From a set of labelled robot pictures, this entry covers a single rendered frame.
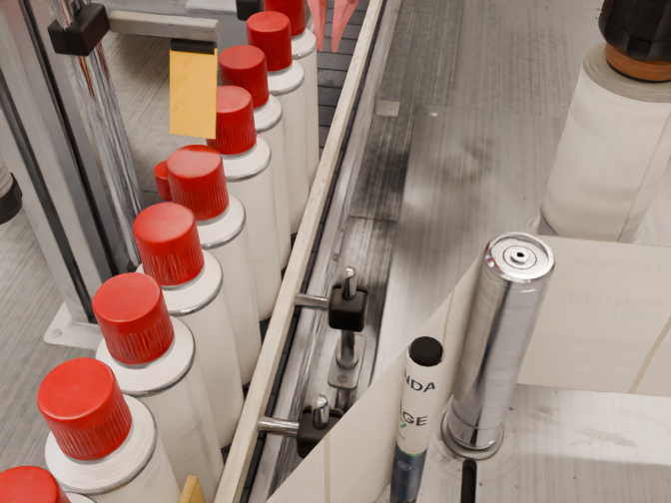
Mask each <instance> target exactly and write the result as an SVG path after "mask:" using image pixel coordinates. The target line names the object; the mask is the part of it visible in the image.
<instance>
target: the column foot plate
mask: <svg viewBox="0 0 671 503"><path fill-rule="evenodd" d="M103 337H104V336H103V334H102V331H101V329H97V328H90V327H83V326H77V325H75V324H74V322H73V319H72V317H71V315H70V313H69V310H68V308H67V306H66V303H65V301H64V302H63V304H62V306H61V307H60V309H59V311H58V312H57V314H56V316H55V318H54V319H53V321H52V323H51V324H50V326H49V328H48V329H47V331H46V333H45V335H44V340H45V342H46V343H49V344H55V345H62V346H68V347H75V348H81V349H88V350H94V351H96V349H97V347H98V345H99V343H100V341H101V340H102V338H103Z"/></svg>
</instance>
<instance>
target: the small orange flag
mask: <svg viewBox="0 0 671 503"><path fill-rule="evenodd" d="M217 70H218V49H217V42H213V41H202V40H191V39H181V38H172V39H171V42H170V134H172V135H181V136H190V137H199V138H208V139H215V138H216V113H217Z"/></svg>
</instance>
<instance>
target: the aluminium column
mask: <svg viewBox="0 0 671 503"><path fill-rule="evenodd" d="M23 3H24V6H25V9H26V12H27V14H28V17H29V20H30V23H31V26H32V29H33V32H34V35H35V37H36V40H37V43H38V46H39V49H40V52H41V55H42V58H43V61H44V64H45V67H46V70H47V73H48V76H49V79H50V82H51V85H52V88H53V91H54V95H55V98H56V101H57V104H58V107H59V110H60V113H61V116H62V119H63V122H64V125H65V128H66V132H67V135H68V138H69V141H70V144H71V148H72V151H73V154H74V157H75V161H76V164H77V168H78V171H79V174H80V178H81V181H82V184H83V187H84V191H85V194H86V197H87V200H88V203H89V206H90V209H91V212H92V215H93V218H94V221H95V223H96V226H97V229H98V232H99V235H100V238H101V240H102V243H103V246H104V248H105V251H106V254H107V256H108V259H109V261H110V264H111V267H112V269H113V272H114V275H115V276H116V275H118V274H122V273H126V272H127V269H126V265H127V260H126V257H125V254H124V251H123V248H122V244H121V241H120V238H119V235H118V232H117V228H116V225H115V222H114V219H113V216H112V212H111V209H110V206H109V203H108V200H107V197H106V193H105V190H104V187H103V184H102V181H101V177H100V174H99V171H98V168H97V165H96V162H95V158H94V155H93V152H92V149H91V146H90V142H89V139H88V136H87V133H86V130H85V126H84V123H83V120H82V117H81V114H80V111H79V107H78V104H77V101H76V98H75V95H74V91H73V88H72V85H71V82H70V79H69V75H68V72H67V69H66V66H65V63H64V60H63V56H62V54H56V53H55V52H54V49H53V46H52V43H51V40H50V36H49V33H48V30H47V28H48V26H49V25H50V24H51V23H52V21H51V18H50V15H49V12H48V9H47V5H46V2H45V0H23ZM0 152H1V154H2V155H3V159H4V161H5V162H6V165H7V168H8V169H9V172H11V173H13V175H14V177H15V178H16V180H17V182H18V184H19V186H20V189H21V191H22V194H23V196H22V205H23V208H24V210H25V212H26V214H27V217H28V219H29V221H30V224H31V226H32V228H33V231H34V233H35V235H36V238H37V240H38V242H39V244H40V247H41V249H42V251H43V254H44V256H45V258H46V261H47V263H48V265H49V267H50V270H51V272H52V273H53V276H54V278H55V280H56V283H57V285H58V287H59V290H60V292H61V294H62V296H63V299H64V301H65V303H66V306H67V308H68V310H69V313H70V315H71V317H72V319H73V322H74V324H75V325H77V326H83V327H90V328H97V329H100V326H99V324H98V321H97V318H96V316H95V313H94V311H93V306H92V303H93V298H94V295H95V293H96V292H97V290H98V289H99V287H100V286H101V285H102V284H103V283H104V282H105V281H107V280H108V279H110V278H112V277H113V276H112V274H111V271H110V268H109V265H108V262H107V259H106V256H105V253H104V250H103V247H102V244H101V242H100V239H99V236H98V233H97V230H96V227H95V224H94V221H93V218H92V215H91V212H90V209H89V207H88V204H87V201H86V198H85V195H84V192H83V189H82V186H81V183H80V180H79V177H78V174H77V172H76V169H75V166H74V163H73V160H72V157H71V154H70V151H69V148H68V145H67V142H66V140H65V137H64V134H63V131H62V128H61V125H60V122H59V119H58V116H57V113H56V110H55V107H54V105H53V102H52V99H51V96H50V93H49V90H48V87H47V84H46V81H45V78H44V75H43V73H42V70H41V67H40V64H39V61H38V58H37V55H36V52H35V49H34V46H33V43H32V40H31V38H30V35H29V32H28V29H27V26H26V23H25V20H24V17H23V14H22V11H21V8H20V5H19V3H18V0H0Z"/></svg>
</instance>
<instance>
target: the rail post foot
mask: <svg viewBox="0 0 671 503"><path fill-rule="evenodd" d="M365 346H366V340H365V338H364V337H362V336H358V335H355V336H354V358H353V360H352V361H350V362H345V361H343V360H342V359H341V358H340V336H339V337H338V338H337V342H336V346H335V353H334V357H333V360H332V364H331V368H330V372H329V376H328V384H329V385H330V386H332V387H338V388H343V389H355V388H356V386H357V382H358V378H359V373H360V369H361V364H362V360H363V355H364V351H365Z"/></svg>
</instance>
